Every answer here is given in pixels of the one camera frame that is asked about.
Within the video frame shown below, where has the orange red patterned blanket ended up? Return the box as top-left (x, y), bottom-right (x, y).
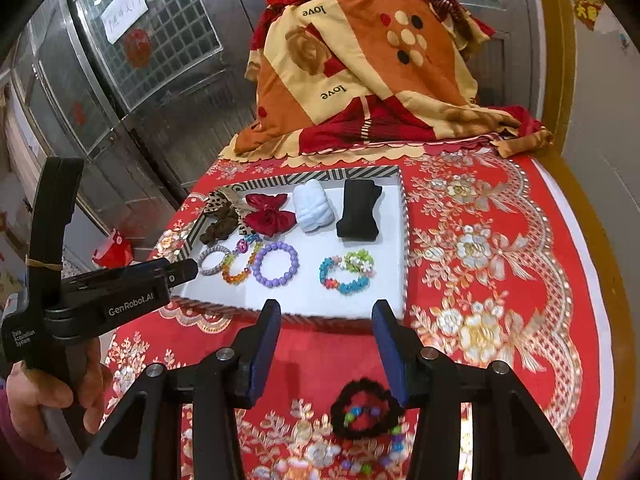
top-left (222, 0), bottom-right (553, 168)

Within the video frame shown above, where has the red satin bow hair clip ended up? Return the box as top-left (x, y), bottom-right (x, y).
top-left (243, 192), bottom-right (297, 237)

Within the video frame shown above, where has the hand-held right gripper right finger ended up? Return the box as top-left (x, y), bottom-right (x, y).
top-left (371, 299), bottom-right (583, 480)

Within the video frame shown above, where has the white paper sign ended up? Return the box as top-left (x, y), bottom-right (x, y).
top-left (102, 0), bottom-right (148, 43)

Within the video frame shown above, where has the silver beaded bracelet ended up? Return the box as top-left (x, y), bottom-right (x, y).
top-left (198, 245), bottom-right (236, 277)

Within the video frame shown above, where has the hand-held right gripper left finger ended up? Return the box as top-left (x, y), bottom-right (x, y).
top-left (70, 299), bottom-right (282, 480)

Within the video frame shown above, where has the white fluffy hair clip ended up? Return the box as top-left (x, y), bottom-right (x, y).
top-left (292, 178), bottom-right (335, 232)

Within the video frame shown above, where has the brown bear bow hair clip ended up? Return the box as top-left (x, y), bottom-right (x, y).
top-left (199, 187), bottom-right (251, 246)

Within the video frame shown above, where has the red gold wall decoration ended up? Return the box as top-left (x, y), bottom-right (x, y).
top-left (570, 0), bottom-right (603, 31)

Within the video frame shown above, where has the black scrunchie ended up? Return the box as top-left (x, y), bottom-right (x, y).
top-left (330, 379), bottom-right (407, 442)

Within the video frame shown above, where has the blue green flower bracelet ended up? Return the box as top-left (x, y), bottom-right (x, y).
top-left (319, 248), bottom-right (376, 296)

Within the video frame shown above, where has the round red door decoration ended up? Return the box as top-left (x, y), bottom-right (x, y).
top-left (122, 29), bottom-right (153, 67)

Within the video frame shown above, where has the purple bead bracelet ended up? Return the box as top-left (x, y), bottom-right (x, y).
top-left (252, 241), bottom-right (300, 288)

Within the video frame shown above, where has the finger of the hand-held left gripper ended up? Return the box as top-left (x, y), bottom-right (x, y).
top-left (162, 258), bottom-right (199, 288)

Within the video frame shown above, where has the person's left forearm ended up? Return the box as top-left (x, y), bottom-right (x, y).
top-left (0, 390), bottom-right (68, 480)

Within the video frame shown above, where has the metal glass door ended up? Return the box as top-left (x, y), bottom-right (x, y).
top-left (450, 0), bottom-right (543, 111)
top-left (65, 0), bottom-right (261, 196)

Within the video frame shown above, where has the red bag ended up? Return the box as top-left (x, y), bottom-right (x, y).
top-left (92, 230), bottom-right (135, 268)

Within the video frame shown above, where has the person's left hand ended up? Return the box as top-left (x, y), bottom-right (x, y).
top-left (5, 332), bottom-right (113, 433)

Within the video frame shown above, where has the multicoloured crystal bead bracelet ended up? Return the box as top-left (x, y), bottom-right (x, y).
top-left (221, 234), bottom-right (263, 286)

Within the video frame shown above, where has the colourful round bead bracelet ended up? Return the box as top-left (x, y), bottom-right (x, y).
top-left (342, 405), bottom-right (408, 478)

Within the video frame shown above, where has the red floral tablecloth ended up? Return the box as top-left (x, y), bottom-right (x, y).
top-left (97, 152), bottom-right (603, 480)

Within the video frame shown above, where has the black velvet hair clip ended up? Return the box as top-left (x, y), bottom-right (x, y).
top-left (336, 177), bottom-right (383, 239)

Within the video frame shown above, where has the striped shallow tray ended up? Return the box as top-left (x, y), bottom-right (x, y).
top-left (169, 164), bottom-right (412, 335)

